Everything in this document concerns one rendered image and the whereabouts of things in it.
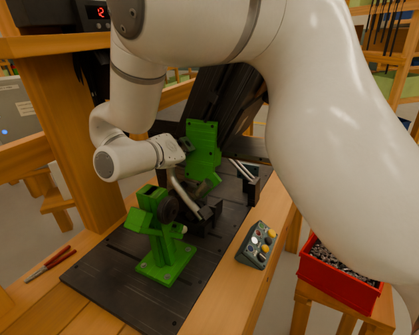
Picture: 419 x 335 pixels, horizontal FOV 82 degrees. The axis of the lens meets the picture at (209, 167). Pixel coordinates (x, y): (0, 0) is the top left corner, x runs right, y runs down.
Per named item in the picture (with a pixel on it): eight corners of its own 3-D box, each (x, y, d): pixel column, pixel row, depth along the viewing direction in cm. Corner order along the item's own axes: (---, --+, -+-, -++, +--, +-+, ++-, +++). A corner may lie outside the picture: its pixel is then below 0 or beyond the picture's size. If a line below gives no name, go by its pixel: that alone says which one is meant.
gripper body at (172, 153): (168, 161, 64) (190, 155, 74) (147, 131, 65) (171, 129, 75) (151, 177, 68) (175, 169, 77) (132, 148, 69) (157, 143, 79)
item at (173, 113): (221, 165, 127) (218, 101, 111) (191, 197, 105) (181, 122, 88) (192, 159, 135) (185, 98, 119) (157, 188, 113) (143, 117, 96)
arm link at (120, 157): (126, 155, 68) (147, 177, 66) (83, 163, 56) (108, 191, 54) (139, 131, 64) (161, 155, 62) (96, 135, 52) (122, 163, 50)
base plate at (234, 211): (284, 153, 138) (284, 150, 137) (169, 351, 56) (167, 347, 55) (219, 143, 157) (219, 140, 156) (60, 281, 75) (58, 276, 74)
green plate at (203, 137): (222, 178, 88) (227, 119, 82) (212, 184, 82) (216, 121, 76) (195, 172, 93) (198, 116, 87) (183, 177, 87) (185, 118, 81)
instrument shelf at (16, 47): (217, 35, 116) (216, 26, 114) (14, 59, 49) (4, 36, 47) (174, 38, 127) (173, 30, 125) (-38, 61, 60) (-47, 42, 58)
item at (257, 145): (286, 148, 95) (287, 141, 93) (275, 167, 83) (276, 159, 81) (201, 136, 112) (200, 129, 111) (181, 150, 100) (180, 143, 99)
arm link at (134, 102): (72, 25, 39) (84, 145, 62) (134, 85, 36) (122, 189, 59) (120, 21, 45) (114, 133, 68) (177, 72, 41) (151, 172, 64)
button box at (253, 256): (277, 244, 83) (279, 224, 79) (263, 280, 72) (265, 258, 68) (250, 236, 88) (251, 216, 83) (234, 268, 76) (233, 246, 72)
